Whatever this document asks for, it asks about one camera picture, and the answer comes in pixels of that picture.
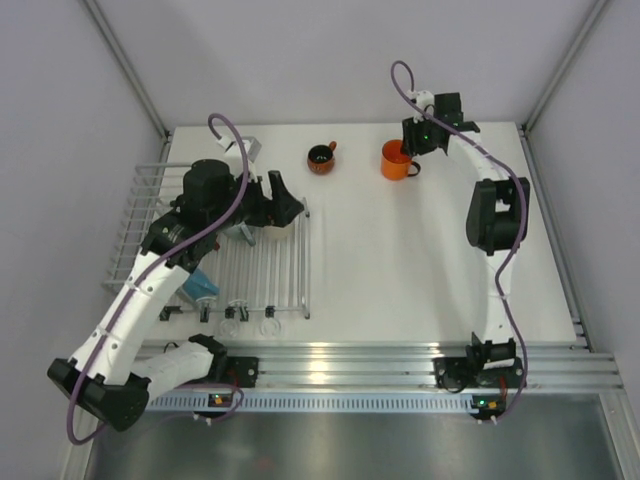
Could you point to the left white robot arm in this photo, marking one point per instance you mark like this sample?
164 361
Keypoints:
103 376

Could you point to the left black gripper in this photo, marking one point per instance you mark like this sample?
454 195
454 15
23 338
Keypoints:
285 205

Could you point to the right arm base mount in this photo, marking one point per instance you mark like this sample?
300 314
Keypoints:
455 373

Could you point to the orange mug black handle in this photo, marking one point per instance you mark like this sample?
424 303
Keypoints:
395 164

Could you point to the aluminium rail frame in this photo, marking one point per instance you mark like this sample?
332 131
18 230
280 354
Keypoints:
344 367

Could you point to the small brown patterned cup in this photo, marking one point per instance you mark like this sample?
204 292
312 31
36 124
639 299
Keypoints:
321 158

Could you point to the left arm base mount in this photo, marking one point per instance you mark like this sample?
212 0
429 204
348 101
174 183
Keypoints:
240 370

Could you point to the white wire dish rack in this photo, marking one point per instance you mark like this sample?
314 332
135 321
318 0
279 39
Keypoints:
187 232

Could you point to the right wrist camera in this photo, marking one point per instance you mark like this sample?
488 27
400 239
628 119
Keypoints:
422 99

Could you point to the blue speckled mug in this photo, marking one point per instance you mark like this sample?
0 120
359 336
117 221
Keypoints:
198 286

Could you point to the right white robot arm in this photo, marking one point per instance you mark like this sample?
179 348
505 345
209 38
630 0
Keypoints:
496 221

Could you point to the perforated cable duct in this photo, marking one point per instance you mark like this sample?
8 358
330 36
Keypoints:
218 401

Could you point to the beige handleless cup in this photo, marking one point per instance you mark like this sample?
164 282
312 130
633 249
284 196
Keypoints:
280 231

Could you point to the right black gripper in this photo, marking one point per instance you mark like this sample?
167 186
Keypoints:
409 128

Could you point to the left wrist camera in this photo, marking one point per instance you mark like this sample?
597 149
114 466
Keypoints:
232 152

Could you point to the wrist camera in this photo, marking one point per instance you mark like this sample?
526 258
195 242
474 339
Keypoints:
422 99
232 152

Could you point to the grey glazed mug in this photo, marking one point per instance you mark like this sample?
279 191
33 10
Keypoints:
241 233

